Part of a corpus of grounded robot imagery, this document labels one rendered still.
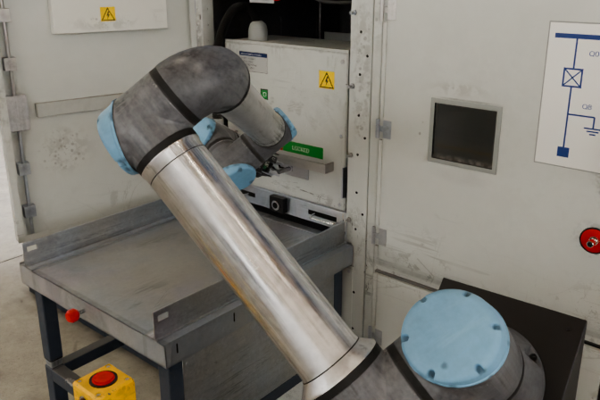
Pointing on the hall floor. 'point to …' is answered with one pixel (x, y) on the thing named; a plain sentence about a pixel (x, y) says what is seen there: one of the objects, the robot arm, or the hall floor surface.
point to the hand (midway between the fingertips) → (274, 169)
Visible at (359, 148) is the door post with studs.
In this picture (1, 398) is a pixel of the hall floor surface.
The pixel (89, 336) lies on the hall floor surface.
